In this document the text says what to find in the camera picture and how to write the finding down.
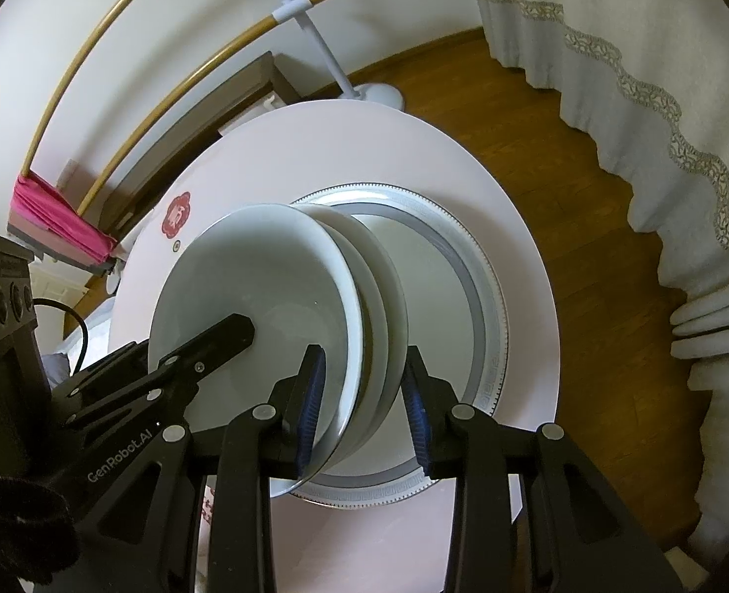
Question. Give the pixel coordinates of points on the pink towel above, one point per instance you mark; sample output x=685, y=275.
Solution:
x=56, y=216

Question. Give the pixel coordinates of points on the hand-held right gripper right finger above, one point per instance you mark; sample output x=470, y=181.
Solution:
x=414, y=420

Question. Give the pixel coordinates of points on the white bed sheet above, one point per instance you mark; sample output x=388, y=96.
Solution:
x=99, y=333

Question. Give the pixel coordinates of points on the dark brown wooden bench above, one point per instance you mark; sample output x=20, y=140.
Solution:
x=228, y=99

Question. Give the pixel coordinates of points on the white bowl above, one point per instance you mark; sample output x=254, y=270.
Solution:
x=400, y=333
x=377, y=346

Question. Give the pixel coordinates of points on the white plate with grey rim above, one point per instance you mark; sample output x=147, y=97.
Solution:
x=438, y=296

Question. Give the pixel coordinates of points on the white barre stand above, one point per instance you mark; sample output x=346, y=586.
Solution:
x=377, y=97

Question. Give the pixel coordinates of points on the small white plate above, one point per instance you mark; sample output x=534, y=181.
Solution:
x=235, y=272

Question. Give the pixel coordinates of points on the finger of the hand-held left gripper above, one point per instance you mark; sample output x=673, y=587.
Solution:
x=111, y=364
x=216, y=340

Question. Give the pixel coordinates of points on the brown cloth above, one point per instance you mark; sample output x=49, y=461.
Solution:
x=25, y=233

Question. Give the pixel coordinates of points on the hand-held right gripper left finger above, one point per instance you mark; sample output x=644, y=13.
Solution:
x=312, y=407

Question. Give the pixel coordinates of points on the white curtain with lace trim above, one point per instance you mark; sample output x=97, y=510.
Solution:
x=648, y=105

